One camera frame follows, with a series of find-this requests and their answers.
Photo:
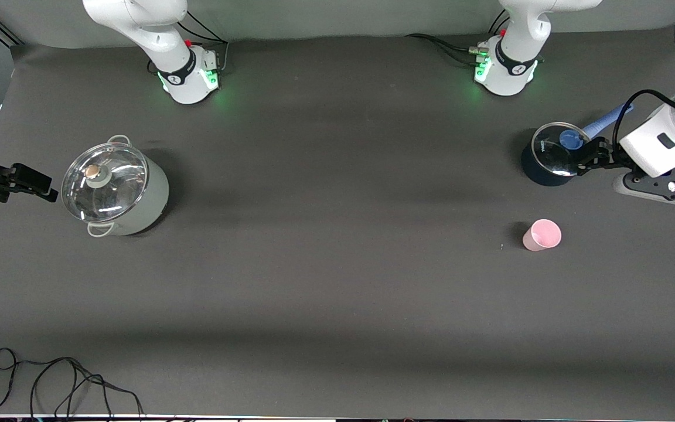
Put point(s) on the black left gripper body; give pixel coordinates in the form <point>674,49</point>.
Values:
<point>612,156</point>

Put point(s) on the pink plastic cup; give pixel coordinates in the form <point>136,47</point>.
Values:
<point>539,237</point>

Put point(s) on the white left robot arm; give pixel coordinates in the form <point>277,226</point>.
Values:
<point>513,76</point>

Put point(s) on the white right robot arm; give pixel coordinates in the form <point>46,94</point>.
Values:
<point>138,23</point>

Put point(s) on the glass lid with blue knob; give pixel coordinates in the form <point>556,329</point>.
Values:
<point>551,153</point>

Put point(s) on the dark blue saucepan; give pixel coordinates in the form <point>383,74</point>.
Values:
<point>539,174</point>

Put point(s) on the glass lid with wooden knob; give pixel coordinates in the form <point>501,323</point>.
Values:
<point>116,186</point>

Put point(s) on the black metal rail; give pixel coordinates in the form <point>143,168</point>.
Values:
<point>3,30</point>

